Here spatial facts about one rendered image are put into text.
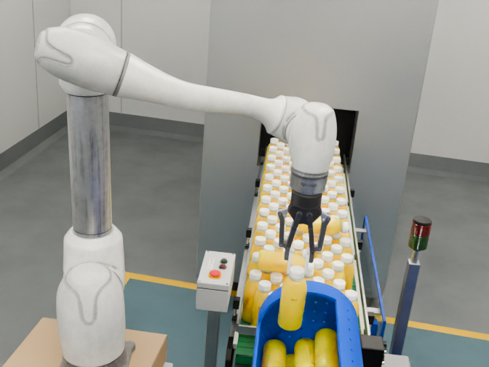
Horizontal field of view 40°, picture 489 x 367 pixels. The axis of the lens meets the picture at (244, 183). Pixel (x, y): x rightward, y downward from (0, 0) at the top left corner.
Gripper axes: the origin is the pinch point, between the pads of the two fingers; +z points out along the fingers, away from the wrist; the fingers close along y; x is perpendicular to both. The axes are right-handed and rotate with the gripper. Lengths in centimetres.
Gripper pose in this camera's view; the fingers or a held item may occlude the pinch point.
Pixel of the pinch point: (297, 261)
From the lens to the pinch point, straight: 172.2
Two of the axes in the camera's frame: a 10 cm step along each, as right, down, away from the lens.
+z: -0.8, 9.1, 4.0
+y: 9.9, 1.1, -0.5
